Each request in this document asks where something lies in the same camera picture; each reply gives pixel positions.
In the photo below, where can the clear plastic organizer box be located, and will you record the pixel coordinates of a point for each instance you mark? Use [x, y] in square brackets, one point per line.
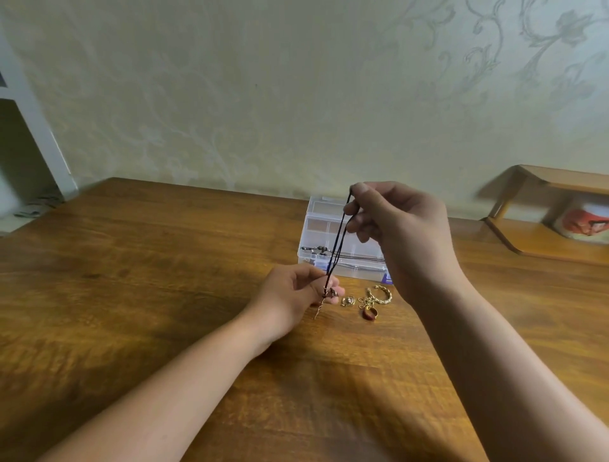
[366, 252]

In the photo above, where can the person's left hand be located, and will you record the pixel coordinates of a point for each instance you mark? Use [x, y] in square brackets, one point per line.
[285, 300]

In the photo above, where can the wooden shelf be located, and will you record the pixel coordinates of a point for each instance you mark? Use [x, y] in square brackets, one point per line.
[547, 233]

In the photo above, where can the white printed mug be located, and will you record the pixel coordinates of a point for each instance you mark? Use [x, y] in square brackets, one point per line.
[582, 221]

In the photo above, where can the person's right hand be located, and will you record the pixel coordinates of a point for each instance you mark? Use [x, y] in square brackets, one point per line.
[409, 233]

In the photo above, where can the loose white papers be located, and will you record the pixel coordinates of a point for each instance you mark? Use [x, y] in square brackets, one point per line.
[33, 207]

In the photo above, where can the person's right forearm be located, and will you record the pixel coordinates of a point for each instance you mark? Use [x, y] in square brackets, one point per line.
[519, 376]

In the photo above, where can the person's left forearm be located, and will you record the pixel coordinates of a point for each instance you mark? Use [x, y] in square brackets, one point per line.
[152, 405]

